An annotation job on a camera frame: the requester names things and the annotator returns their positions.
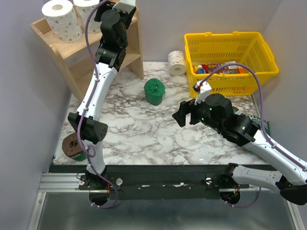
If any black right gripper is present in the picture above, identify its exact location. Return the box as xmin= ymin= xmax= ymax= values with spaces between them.
xmin=172 ymin=92 xmax=223 ymax=132

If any white floral toilet paper roll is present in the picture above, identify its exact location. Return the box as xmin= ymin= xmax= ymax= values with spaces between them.
xmin=41 ymin=0 xmax=82 ymax=43
xmin=168 ymin=51 xmax=186 ymax=76
xmin=73 ymin=0 xmax=100 ymax=34

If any green brown paper roll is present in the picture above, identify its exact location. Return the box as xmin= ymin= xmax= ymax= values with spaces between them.
xmin=62 ymin=133 xmax=86 ymax=162
xmin=233 ymin=106 xmax=242 ymax=115

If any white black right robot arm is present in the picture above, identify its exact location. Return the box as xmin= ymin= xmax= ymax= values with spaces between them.
xmin=172 ymin=93 xmax=307 ymax=206

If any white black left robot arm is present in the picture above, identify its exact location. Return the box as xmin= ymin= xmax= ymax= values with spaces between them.
xmin=68 ymin=0 xmax=136 ymax=189

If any light wooden two-tier shelf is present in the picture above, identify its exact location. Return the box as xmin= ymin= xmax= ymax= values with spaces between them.
xmin=30 ymin=10 xmax=144 ymax=101

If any green wrapped toilet paper roll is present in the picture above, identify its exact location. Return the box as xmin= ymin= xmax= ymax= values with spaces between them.
xmin=144 ymin=78 xmax=165 ymax=105

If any red snack packet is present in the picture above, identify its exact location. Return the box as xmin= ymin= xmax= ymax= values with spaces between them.
xmin=201 ymin=62 xmax=239 ymax=74

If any orange snack packet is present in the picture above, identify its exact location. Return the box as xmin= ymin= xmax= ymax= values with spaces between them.
xmin=236 ymin=67 xmax=245 ymax=74

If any green chips bag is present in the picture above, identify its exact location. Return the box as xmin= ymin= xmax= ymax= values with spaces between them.
xmin=247 ymin=115 xmax=271 ymax=141

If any yellow plastic shopping basket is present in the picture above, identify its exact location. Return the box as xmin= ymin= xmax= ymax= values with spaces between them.
xmin=184 ymin=31 xmax=279 ymax=98

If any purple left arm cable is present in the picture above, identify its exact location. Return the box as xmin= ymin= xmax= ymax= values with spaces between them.
xmin=76 ymin=0 xmax=119 ymax=209

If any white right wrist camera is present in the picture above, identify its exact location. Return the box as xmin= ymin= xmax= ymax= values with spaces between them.
xmin=193 ymin=81 xmax=212 ymax=105

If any aluminium rail extrusion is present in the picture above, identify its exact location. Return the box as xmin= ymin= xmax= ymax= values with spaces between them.
xmin=38 ymin=173 xmax=80 ymax=193

